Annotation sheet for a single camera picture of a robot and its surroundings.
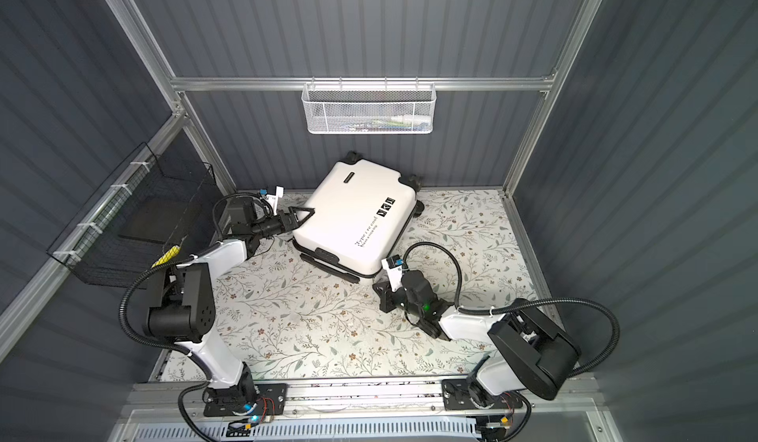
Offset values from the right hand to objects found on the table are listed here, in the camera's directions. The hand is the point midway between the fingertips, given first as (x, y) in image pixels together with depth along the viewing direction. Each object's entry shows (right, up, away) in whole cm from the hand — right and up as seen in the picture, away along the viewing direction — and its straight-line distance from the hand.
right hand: (376, 289), depth 85 cm
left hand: (-21, +22, +5) cm, 31 cm away
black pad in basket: (-53, +20, -13) cm, 58 cm away
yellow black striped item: (-48, +13, -15) cm, 52 cm away
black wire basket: (-61, +14, -22) cm, 66 cm away
